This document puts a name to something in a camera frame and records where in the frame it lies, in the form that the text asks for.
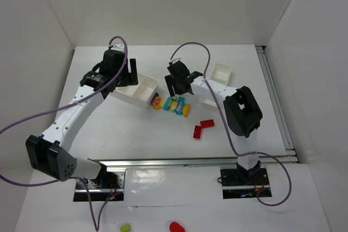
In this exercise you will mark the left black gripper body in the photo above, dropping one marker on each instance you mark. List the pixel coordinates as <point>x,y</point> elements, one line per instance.
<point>130,77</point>

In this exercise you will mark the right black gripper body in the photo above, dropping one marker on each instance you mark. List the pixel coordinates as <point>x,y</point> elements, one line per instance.
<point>175,85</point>

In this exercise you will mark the teal flower lego brick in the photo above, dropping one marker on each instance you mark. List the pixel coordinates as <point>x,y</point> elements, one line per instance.
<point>180,105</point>

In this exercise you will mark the red lego brick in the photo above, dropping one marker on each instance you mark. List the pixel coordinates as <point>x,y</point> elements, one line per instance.
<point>207,123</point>
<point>197,133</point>

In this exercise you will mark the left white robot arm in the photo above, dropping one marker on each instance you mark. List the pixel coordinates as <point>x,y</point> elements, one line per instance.
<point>49,152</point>

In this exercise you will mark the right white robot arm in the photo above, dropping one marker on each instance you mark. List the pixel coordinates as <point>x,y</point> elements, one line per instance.
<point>240,112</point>

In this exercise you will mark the purple lego piece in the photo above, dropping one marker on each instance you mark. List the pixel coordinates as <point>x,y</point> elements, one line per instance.
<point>154,97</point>

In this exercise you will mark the left white divided container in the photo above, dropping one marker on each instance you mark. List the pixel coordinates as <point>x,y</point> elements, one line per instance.
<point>139,95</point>

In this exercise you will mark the orange sun round lego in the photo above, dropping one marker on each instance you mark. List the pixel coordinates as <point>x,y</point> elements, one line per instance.
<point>158,103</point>

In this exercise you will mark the teal and green lego stack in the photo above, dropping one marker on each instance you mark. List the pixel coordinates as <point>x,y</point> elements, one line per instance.
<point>171,103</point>

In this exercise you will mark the red round piece foreground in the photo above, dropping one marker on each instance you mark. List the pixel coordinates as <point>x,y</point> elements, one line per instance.
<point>176,227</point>

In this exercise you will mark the green lego on foreground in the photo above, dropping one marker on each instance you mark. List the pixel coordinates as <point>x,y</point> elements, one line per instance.
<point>125,228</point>

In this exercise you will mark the aluminium rail right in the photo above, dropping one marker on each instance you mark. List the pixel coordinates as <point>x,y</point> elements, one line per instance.
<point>290,151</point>

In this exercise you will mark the aluminium rail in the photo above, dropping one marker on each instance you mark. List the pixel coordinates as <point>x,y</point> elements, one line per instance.
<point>290,151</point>
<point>119,164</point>

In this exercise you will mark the aluminium rail front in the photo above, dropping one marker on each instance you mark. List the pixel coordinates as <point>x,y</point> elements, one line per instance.
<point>119,164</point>

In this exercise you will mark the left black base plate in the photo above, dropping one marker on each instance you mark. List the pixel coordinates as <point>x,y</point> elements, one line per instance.
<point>113,188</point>

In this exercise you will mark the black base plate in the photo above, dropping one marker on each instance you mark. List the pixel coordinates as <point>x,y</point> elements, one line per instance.
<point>113,188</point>
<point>233,187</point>

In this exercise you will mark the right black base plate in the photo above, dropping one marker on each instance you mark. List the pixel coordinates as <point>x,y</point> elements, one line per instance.
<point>233,187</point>

